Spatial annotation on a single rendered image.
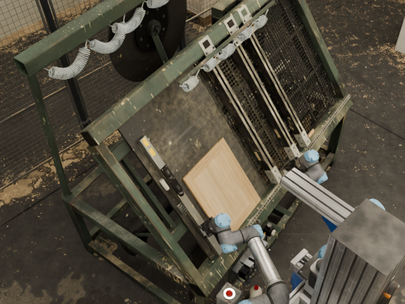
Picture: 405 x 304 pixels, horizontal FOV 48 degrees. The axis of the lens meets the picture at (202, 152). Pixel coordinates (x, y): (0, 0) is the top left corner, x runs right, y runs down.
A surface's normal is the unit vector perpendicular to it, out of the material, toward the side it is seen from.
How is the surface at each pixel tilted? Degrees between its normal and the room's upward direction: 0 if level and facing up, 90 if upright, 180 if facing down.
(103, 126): 55
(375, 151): 0
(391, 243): 0
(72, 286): 0
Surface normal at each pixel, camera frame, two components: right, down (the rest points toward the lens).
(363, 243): -0.05, -0.67
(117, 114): 0.62, -0.04
